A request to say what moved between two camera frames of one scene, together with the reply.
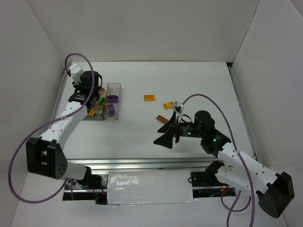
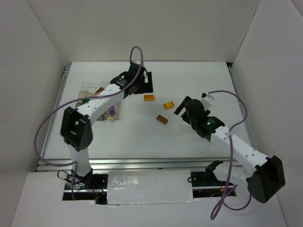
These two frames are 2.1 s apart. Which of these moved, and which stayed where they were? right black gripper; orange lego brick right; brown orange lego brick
Moved: right black gripper
Stayed: brown orange lego brick; orange lego brick right
